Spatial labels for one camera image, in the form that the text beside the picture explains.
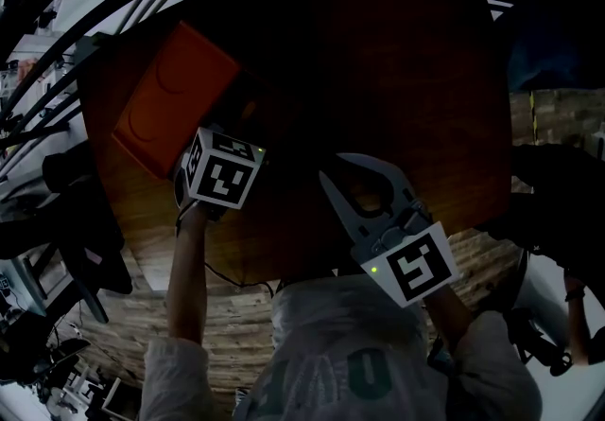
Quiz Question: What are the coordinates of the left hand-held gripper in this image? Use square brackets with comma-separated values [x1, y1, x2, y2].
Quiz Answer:
[173, 125, 268, 222]

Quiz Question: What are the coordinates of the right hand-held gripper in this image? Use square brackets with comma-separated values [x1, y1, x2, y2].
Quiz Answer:
[318, 152, 461, 309]

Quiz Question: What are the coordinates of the wooden box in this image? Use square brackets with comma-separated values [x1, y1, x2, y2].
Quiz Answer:
[110, 20, 270, 182]

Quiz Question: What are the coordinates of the person's right forearm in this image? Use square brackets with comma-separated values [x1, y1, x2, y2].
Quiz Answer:
[422, 283, 475, 355]

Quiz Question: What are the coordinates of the person's left forearm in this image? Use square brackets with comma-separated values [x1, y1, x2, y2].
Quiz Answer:
[165, 204, 213, 345]

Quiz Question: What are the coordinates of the black office chair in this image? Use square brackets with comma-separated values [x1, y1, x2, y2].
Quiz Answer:
[41, 150, 134, 326]

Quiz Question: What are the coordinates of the person's white printed shirt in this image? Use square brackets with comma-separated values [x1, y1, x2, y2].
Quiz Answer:
[138, 269, 544, 421]

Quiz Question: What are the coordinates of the black chair base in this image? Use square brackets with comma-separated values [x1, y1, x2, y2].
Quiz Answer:
[507, 307, 576, 378]

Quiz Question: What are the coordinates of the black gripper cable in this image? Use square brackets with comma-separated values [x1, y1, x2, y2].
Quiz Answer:
[175, 208, 276, 300]

